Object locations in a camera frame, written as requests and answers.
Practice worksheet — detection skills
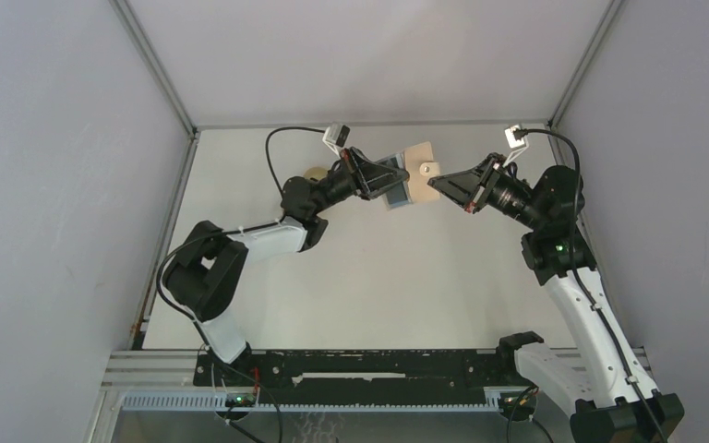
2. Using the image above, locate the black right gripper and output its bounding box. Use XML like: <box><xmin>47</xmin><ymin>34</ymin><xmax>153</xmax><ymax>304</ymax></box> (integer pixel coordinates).
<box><xmin>428</xmin><ymin>152</ymin><xmax>545</xmax><ymax>232</ymax></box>

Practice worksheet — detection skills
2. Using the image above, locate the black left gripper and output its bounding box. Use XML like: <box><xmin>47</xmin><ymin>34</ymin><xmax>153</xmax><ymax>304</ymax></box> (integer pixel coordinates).
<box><xmin>310</xmin><ymin>148</ymin><xmax>410</xmax><ymax>217</ymax></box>

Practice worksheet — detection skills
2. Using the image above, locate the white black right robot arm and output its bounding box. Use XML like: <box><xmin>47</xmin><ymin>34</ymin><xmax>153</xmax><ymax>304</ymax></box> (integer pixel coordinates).
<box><xmin>427</xmin><ymin>154</ymin><xmax>685</xmax><ymax>442</ymax></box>

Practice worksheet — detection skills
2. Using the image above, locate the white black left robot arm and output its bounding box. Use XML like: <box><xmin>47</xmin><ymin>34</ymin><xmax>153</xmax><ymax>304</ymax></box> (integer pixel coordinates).
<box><xmin>155</xmin><ymin>148</ymin><xmax>410</xmax><ymax>385</ymax></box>

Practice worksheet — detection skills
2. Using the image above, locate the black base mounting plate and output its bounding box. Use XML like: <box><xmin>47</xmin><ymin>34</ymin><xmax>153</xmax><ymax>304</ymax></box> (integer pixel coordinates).
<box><xmin>197</xmin><ymin>349</ymin><xmax>529</xmax><ymax>388</ymax></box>

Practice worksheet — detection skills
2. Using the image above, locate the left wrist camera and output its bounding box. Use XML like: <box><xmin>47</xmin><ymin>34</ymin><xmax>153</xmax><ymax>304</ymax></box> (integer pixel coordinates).
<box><xmin>322</xmin><ymin>123</ymin><xmax>351</xmax><ymax>148</ymax></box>

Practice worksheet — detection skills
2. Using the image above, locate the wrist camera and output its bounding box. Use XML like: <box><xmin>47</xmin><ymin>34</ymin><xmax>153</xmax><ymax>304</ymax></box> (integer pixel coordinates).
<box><xmin>503</xmin><ymin>125</ymin><xmax>528</xmax><ymax>167</ymax></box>
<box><xmin>322</xmin><ymin>123</ymin><xmax>351</xmax><ymax>148</ymax></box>

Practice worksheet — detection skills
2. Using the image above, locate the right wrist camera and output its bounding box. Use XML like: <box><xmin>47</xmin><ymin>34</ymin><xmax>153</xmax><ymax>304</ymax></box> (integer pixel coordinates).
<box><xmin>503</xmin><ymin>125</ymin><xmax>528</xmax><ymax>167</ymax></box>

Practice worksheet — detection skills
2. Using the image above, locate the aluminium frame rail right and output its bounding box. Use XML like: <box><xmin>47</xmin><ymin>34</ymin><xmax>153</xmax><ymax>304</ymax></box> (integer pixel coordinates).
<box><xmin>547</xmin><ymin>0</ymin><xmax>628</xmax><ymax>236</ymax></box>

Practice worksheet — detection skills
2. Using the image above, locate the aluminium frame rail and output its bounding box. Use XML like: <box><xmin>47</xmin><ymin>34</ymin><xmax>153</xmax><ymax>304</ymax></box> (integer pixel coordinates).
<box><xmin>547</xmin><ymin>0</ymin><xmax>628</xmax><ymax>236</ymax></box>
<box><xmin>195</xmin><ymin>117</ymin><xmax>550</xmax><ymax>132</ymax></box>
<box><xmin>110</xmin><ymin>1</ymin><xmax>197</xmax><ymax>262</ymax></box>

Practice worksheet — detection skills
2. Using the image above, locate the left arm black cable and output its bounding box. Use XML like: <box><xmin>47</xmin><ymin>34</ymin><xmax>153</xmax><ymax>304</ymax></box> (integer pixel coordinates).
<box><xmin>156</xmin><ymin>126</ymin><xmax>328</xmax><ymax>325</ymax></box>

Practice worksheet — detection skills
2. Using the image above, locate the aluminium frame rail back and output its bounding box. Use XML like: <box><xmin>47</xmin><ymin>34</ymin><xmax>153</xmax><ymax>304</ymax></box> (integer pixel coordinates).
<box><xmin>195</xmin><ymin>117</ymin><xmax>550</xmax><ymax>132</ymax></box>

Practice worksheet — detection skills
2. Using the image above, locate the white slotted cable duct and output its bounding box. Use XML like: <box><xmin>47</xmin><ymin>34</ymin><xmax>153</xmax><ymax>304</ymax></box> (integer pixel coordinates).
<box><xmin>120</xmin><ymin>390</ymin><xmax>502</xmax><ymax>412</ymax></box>

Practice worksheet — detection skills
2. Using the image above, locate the aluminium frame rail left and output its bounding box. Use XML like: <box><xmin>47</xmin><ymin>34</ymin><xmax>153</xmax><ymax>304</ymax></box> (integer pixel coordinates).
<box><xmin>110</xmin><ymin>1</ymin><xmax>197</xmax><ymax>262</ymax></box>

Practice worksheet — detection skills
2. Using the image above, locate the front aluminium rail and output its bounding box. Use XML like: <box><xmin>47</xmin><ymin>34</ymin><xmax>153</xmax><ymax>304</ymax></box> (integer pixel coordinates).
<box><xmin>101</xmin><ymin>348</ymin><xmax>656</xmax><ymax>392</ymax></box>

